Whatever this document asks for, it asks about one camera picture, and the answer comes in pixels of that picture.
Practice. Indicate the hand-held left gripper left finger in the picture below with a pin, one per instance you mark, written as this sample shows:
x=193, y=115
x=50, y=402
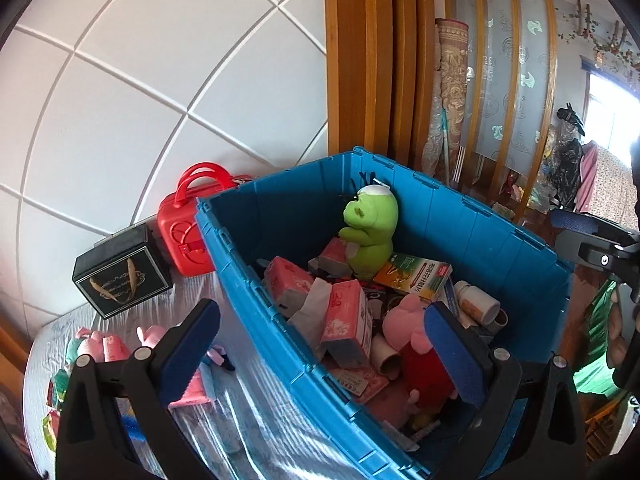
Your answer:
x=192, y=355

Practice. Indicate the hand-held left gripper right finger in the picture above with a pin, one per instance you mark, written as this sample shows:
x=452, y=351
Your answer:
x=455, y=355

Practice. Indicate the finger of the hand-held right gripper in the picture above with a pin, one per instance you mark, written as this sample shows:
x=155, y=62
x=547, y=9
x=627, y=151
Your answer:
x=585, y=252
x=575, y=221

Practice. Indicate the green frog plush toy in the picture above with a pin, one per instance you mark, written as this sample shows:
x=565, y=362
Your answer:
x=370, y=245

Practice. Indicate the blue plastic crate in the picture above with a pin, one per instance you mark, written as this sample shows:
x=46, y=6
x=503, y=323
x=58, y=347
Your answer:
x=280, y=220

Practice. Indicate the person's right hand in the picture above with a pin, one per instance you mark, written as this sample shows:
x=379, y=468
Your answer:
x=619, y=335

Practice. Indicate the pink hanging cloth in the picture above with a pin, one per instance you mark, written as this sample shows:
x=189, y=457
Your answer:
x=587, y=180

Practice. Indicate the person's green clothing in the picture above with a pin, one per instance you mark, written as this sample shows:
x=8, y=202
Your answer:
x=595, y=330

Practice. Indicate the pink pig plush red dress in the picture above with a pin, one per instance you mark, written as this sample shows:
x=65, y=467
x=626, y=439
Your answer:
x=405, y=330

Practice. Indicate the white pill bottle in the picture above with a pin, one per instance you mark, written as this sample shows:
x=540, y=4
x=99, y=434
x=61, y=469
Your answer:
x=475, y=302

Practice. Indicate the patterned hanging blanket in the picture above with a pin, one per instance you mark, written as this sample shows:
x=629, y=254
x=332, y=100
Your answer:
x=615, y=180

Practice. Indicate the cardboard tube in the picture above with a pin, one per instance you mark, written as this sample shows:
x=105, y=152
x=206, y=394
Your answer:
x=387, y=360
x=500, y=319

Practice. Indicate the black hanging clothes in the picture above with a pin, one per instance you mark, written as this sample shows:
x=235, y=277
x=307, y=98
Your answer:
x=567, y=160

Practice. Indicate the green orange medicine box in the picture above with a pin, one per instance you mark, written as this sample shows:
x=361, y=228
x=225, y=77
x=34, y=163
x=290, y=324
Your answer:
x=410, y=277

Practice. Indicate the blue feather duster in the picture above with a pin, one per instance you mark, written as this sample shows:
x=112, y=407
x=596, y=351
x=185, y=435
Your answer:
x=134, y=425

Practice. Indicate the teal pink plush toy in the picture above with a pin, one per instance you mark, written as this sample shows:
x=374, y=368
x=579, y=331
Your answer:
x=95, y=345

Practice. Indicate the red white medicine packet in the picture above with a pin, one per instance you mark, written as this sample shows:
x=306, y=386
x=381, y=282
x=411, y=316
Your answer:
x=357, y=385

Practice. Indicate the black gold printed box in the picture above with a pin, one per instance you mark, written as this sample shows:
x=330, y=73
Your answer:
x=120, y=280

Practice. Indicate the window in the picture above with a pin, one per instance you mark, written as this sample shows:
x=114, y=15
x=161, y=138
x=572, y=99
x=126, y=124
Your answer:
x=610, y=110

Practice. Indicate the red plastic case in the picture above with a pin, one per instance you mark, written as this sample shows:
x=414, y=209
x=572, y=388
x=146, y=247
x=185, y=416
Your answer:
x=180, y=230

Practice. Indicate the pink grey tissue pack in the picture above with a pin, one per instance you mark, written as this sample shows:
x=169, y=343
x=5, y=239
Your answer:
x=332, y=255

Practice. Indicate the green red packet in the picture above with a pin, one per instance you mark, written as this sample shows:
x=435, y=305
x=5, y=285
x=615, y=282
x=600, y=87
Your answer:
x=51, y=430

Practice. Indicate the frosted glass sliding door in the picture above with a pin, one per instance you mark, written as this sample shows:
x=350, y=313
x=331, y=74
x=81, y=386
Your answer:
x=500, y=60

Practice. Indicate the artificial vine decoration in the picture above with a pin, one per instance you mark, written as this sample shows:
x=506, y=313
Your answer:
x=600, y=40

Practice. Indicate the rolled patterned mat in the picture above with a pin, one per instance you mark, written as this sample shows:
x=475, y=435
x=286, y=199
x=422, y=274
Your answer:
x=450, y=85

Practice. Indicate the wooden bed frame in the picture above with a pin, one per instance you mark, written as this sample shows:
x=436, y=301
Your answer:
x=10, y=340

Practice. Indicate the wooden door frame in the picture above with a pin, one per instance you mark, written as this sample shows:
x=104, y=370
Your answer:
x=380, y=60

